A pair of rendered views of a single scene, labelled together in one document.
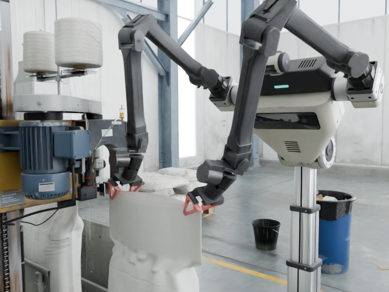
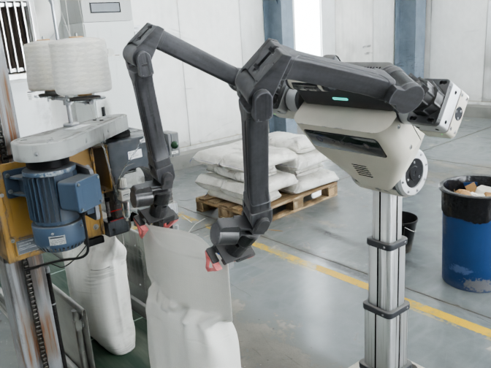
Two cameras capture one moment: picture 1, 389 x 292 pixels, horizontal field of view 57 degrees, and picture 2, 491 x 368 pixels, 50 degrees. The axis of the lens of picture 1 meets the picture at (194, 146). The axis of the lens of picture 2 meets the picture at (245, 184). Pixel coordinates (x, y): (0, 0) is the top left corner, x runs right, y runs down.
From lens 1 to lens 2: 0.52 m
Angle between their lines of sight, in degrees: 16
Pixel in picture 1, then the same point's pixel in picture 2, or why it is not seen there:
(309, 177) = (389, 206)
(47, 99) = (44, 149)
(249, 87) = (251, 149)
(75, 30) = (70, 57)
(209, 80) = not seen: hidden behind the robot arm
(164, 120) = not seen: hidden behind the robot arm
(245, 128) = (257, 188)
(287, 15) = (281, 73)
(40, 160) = (47, 212)
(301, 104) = (360, 128)
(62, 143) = (66, 196)
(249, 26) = (239, 84)
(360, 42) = not seen: outside the picture
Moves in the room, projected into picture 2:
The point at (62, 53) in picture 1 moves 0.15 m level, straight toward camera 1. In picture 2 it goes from (60, 84) to (50, 89)
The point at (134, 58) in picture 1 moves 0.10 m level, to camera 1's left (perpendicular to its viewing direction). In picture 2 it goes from (143, 83) to (110, 85)
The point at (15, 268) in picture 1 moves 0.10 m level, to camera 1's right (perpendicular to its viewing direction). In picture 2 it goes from (45, 311) to (72, 312)
